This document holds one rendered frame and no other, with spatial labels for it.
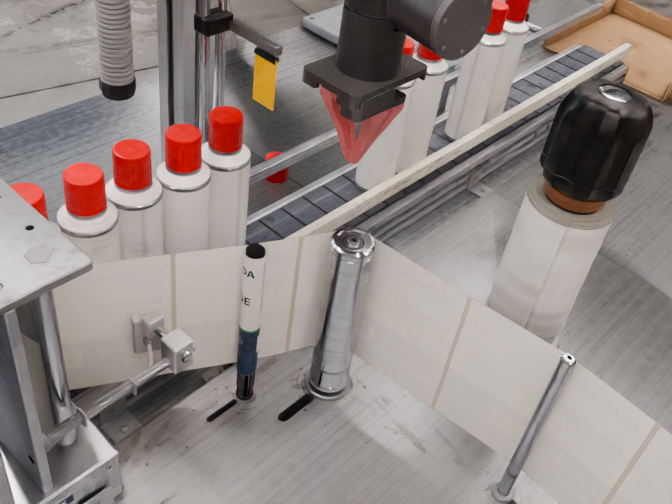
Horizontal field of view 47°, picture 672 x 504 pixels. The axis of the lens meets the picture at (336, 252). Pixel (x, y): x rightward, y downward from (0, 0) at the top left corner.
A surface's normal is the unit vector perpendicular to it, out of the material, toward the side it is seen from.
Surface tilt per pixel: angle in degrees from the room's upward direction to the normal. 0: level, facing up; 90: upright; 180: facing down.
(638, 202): 0
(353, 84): 1
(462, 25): 89
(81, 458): 0
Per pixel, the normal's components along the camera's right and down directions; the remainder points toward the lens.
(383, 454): 0.13, -0.75
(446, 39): 0.59, 0.58
